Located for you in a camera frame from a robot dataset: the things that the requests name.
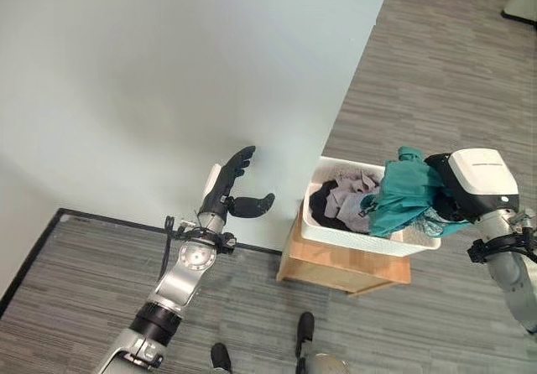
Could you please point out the wooden stool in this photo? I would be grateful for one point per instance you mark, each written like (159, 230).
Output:
(335, 271)

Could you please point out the black cloth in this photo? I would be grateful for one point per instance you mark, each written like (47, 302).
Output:
(321, 204)

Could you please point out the dark left robot foot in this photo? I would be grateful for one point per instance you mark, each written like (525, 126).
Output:
(221, 356)

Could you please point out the bed with pale sheet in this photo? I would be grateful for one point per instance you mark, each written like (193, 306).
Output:
(168, 76)

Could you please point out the dark robot foot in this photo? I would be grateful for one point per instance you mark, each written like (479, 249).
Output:
(306, 328)
(221, 356)

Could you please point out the grey cloth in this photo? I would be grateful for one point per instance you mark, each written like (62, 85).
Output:
(348, 200)

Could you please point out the white laundry basket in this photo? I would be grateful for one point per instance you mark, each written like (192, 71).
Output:
(361, 240)

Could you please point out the silver robot leg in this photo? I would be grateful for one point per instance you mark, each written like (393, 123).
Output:
(327, 365)

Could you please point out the teal garment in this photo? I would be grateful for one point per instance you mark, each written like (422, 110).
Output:
(403, 193)

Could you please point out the black bed base trim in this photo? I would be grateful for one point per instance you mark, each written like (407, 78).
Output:
(126, 222)

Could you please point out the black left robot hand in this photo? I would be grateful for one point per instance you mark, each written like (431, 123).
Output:
(220, 189)

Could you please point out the dark right robot foot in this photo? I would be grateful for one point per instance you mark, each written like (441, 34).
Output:
(306, 328)

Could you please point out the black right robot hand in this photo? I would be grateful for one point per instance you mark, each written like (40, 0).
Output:
(478, 181)

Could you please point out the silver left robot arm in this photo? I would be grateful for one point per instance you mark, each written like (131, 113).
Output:
(189, 265)

